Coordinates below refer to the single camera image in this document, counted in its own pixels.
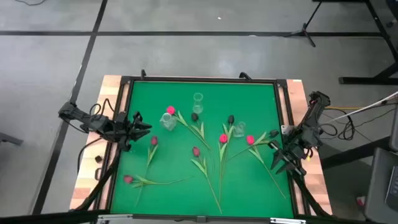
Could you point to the grey office chair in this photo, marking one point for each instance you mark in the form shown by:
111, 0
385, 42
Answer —
376, 186

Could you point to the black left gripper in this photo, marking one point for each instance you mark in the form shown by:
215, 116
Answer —
124, 137

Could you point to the ribbed narrow-neck glass vase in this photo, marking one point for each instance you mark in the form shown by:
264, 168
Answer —
239, 130

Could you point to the pink artificial tulip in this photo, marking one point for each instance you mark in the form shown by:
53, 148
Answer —
250, 140
223, 138
170, 110

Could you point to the black floor bar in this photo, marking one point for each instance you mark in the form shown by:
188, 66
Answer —
351, 154

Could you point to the dark red artificial tulip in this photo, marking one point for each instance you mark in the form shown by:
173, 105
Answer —
196, 152
127, 179
154, 140

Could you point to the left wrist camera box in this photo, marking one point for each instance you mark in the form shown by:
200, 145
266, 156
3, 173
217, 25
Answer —
137, 117

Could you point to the black desk frame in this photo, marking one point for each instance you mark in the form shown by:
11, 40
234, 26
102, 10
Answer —
367, 80

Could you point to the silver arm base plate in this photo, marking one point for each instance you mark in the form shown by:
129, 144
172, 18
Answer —
285, 129

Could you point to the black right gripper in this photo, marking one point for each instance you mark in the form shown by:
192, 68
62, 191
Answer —
287, 149

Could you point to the grey furniture foot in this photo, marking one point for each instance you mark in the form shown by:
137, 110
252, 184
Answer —
11, 139

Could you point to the black tripod stand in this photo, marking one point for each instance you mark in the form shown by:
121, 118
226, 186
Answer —
303, 31

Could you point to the small dark block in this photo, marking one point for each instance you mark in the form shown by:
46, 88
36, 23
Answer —
98, 159

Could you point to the white rod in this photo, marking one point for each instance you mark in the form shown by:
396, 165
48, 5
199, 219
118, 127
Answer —
367, 107

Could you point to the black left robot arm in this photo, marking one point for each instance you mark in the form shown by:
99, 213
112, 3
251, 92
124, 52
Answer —
93, 123

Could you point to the slim flared glass vase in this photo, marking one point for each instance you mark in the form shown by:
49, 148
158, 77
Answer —
198, 109

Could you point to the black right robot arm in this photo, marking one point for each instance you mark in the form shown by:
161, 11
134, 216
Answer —
312, 118

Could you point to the silver frame bracket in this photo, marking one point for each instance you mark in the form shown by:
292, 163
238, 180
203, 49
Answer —
115, 216
287, 221

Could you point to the round cut-glass vase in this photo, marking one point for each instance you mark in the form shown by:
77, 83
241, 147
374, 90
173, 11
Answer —
168, 123

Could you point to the green table mat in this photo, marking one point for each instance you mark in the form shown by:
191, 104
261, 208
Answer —
248, 193

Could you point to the small dark hook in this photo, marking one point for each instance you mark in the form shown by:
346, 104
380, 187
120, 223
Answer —
97, 174

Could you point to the small red white object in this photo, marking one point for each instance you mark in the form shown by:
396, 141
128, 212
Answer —
360, 201

